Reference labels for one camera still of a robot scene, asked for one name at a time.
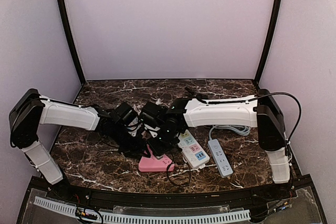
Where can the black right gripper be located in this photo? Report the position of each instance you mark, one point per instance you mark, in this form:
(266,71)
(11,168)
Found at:
(159,150)

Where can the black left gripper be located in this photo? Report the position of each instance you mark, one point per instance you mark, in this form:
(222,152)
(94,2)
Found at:
(136,148)

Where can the pink triangular power socket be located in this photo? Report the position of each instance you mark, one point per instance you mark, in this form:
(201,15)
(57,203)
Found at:
(154,164)

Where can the white multi-socket power strip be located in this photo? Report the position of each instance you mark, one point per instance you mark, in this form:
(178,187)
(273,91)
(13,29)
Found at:
(192,151)

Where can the light blue power strip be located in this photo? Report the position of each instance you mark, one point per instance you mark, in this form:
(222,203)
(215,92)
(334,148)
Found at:
(220,158)

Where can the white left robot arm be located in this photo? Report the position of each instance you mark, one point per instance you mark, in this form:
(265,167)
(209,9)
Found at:
(32,110)

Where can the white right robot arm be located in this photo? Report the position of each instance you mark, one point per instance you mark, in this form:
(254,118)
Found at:
(254,111)

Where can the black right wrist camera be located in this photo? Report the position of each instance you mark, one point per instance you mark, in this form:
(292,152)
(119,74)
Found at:
(153,114)

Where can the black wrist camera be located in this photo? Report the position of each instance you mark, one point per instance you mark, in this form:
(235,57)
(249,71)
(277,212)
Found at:
(125,115)
(153,114)

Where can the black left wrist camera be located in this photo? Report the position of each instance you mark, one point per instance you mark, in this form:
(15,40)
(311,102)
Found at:
(125,115)

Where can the white slotted cable tray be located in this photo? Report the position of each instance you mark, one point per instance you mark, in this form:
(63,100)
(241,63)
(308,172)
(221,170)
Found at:
(70,210)

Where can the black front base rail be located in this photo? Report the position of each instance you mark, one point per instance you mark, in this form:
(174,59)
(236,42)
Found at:
(293,202)

